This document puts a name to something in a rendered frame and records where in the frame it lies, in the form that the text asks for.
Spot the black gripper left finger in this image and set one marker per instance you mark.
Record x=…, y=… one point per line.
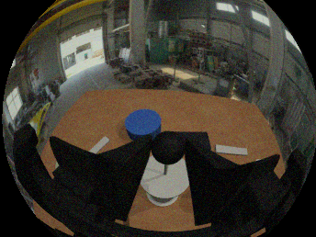
x=116, y=174

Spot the grey flat bar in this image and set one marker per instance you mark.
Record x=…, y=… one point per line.
x=100, y=145
x=223, y=149

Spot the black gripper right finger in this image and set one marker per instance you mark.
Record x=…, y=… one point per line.
x=215, y=181

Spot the black flat panel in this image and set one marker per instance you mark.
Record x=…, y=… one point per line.
x=200, y=137

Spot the blue short cylinder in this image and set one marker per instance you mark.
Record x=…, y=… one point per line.
x=142, y=122

